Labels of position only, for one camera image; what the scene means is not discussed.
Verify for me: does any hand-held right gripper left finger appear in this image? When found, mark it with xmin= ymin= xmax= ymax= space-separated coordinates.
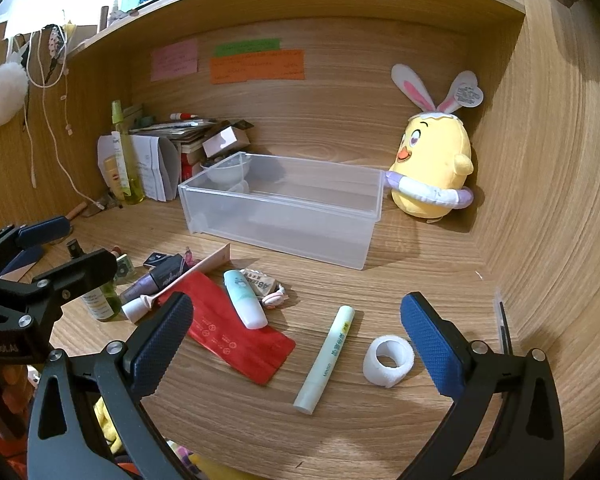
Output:
xmin=27 ymin=291 xmax=216 ymax=480

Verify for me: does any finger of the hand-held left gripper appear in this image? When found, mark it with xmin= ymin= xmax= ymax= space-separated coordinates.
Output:
xmin=30 ymin=247 xmax=118 ymax=311
xmin=0 ymin=216 xmax=73 ymax=278

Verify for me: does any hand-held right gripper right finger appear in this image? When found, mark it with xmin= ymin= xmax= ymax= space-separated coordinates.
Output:
xmin=399 ymin=291 xmax=566 ymax=480

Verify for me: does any small white bottle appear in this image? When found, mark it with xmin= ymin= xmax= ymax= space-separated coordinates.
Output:
xmin=121 ymin=294 xmax=156 ymax=322

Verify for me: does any dark purple tube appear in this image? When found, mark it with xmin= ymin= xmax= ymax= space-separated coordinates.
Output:
xmin=120 ymin=259 xmax=193 ymax=306

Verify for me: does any white velcro tape roll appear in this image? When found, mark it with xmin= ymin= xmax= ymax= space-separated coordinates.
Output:
xmin=363 ymin=335 xmax=416 ymax=390

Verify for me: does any red foil packet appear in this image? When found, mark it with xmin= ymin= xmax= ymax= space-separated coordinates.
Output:
xmin=160 ymin=272 xmax=297 ymax=386

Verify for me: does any white teal lotion bottle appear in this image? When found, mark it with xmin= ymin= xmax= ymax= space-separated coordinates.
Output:
xmin=223 ymin=269 xmax=269 ymax=331

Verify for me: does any pale green tube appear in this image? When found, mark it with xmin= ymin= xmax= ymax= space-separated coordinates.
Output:
xmin=293 ymin=305 xmax=356 ymax=415

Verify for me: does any clear plastic storage bin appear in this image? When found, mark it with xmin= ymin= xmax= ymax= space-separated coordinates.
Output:
xmin=177 ymin=151 xmax=385 ymax=272

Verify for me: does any black pen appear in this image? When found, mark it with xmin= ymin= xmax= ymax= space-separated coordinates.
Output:
xmin=497 ymin=301 xmax=513 ymax=356

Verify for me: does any cream lotion bottle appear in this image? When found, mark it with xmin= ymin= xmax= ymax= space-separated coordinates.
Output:
xmin=102 ymin=156 xmax=126 ymax=203

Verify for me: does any long pink carton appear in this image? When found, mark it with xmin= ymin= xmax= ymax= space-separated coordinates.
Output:
xmin=180 ymin=243 xmax=231 ymax=281

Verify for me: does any tall yellow-green spray bottle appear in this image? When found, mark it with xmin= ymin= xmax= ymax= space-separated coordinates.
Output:
xmin=111 ymin=100 xmax=145 ymax=206

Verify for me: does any white fluffy pompom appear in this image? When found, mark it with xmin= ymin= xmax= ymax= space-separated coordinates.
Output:
xmin=0 ymin=62 xmax=28 ymax=128

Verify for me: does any red box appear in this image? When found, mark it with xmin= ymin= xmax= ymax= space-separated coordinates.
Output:
xmin=180 ymin=152 xmax=203 ymax=181

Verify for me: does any stack of books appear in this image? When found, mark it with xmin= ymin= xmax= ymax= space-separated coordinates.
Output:
xmin=130 ymin=115 xmax=253 ymax=181

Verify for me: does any white bowl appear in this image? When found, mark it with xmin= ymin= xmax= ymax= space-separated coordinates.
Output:
xmin=200 ymin=152 xmax=253 ymax=186

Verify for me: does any yellow chick plush toy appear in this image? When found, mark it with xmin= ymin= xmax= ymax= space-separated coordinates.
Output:
xmin=384 ymin=64 xmax=485 ymax=223

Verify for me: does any small cardboard box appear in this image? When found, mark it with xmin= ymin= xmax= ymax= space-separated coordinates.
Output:
xmin=201 ymin=127 xmax=252 ymax=158

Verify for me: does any pink paper note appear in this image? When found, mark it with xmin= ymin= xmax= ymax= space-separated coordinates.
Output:
xmin=150 ymin=40 xmax=200 ymax=82

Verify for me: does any orange paper note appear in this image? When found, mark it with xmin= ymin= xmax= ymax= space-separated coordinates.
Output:
xmin=210 ymin=50 xmax=306 ymax=86

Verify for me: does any green paper note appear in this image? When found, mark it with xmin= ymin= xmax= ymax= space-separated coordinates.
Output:
xmin=214 ymin=38 xmax=282 ymax=58

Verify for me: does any wooden shelf board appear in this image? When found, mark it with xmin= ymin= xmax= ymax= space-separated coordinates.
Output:
xmin=65 ymin=0 xmax=527 ymax=63

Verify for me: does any white charging cable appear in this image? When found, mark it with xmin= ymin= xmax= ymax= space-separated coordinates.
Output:
xmin=22 ymin=25 xmax=106 ymax=211

